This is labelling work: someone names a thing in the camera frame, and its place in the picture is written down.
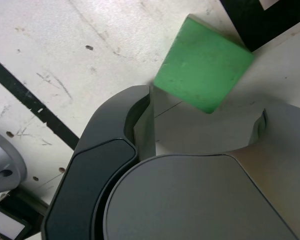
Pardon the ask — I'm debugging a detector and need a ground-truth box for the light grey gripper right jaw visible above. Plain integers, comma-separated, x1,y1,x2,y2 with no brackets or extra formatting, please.
102,103,300,240

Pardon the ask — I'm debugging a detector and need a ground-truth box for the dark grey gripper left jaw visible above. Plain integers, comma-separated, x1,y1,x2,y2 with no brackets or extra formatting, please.
40,84,157,240

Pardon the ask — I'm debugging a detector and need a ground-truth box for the green cube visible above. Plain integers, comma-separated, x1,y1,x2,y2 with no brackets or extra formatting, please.
152,13,255,115

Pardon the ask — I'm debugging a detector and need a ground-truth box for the black tape square outline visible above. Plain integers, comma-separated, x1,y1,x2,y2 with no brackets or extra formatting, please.
221,0,300,53

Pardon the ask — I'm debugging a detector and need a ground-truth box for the black flat box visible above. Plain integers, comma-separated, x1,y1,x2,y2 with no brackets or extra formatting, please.
0,200,33,240

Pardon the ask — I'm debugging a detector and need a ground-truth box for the black tape strip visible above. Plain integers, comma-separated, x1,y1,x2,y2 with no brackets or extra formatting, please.
0,53,80,151

